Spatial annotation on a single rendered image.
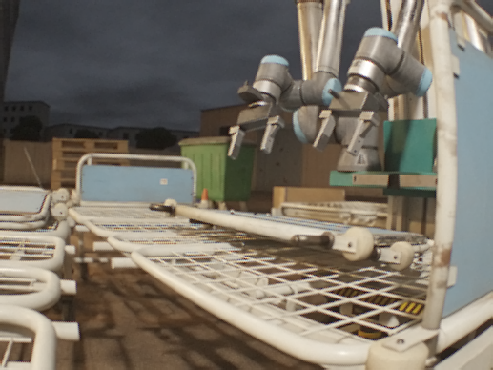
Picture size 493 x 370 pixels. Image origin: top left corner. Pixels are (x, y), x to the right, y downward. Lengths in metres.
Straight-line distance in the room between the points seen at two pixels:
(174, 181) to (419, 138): 1.40
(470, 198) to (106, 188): 2.00
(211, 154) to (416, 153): 6.60
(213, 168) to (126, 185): 5.72
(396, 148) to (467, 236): 1.20
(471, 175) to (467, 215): 0.05
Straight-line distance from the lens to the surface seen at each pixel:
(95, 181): 2.25
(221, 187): 7.83
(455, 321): 0.49
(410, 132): 1.63
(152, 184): 2.35
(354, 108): 0.97
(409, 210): 1.72
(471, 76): 0.52
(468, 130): 0.49
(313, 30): 1.73
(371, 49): 1.04
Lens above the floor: 0.68
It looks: level
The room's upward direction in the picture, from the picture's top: 2 degrees clockwise
